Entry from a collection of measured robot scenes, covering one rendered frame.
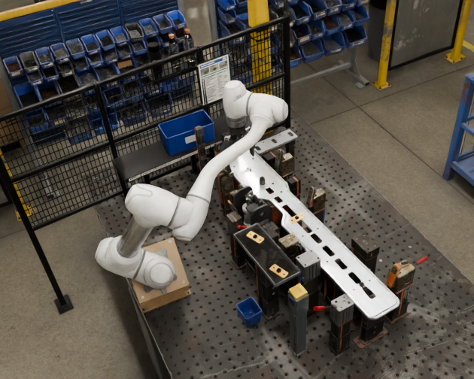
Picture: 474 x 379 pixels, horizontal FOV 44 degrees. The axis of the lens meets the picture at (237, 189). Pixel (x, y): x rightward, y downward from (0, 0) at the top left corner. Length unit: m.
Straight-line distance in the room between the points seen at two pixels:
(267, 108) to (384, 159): 2.71
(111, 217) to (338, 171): 1.48
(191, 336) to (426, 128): 3.19
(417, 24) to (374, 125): 1.09
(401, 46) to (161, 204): 3.98
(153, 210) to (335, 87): 3.85
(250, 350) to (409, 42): 3.79
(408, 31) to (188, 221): 3.94
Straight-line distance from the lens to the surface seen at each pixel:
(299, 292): 2.59
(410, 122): 5.51
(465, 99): 4.49
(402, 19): 5.73
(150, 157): 3.54
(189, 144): 3.53
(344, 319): 2.74
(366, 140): 5.24
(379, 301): 2.79
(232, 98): 2.50
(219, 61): 3.59
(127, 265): 2.81
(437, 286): 3.28
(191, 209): 2.34
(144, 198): 2.31
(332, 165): 3.89
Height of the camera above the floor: 3.23
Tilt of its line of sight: 43 degrees down
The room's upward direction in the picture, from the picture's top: 5 degrees counter-clockwise
